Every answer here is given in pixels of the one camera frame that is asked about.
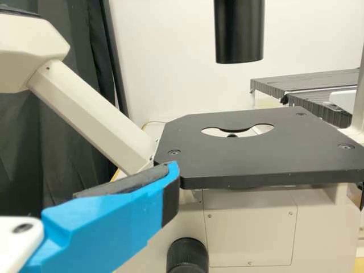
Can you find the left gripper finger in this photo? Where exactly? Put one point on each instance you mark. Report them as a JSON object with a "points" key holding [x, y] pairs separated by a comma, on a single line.
{"points": [[108, 227]]}

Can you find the cream microscope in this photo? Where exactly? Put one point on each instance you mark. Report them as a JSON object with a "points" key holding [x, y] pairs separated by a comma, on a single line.
{"points": [[256, 159]]}

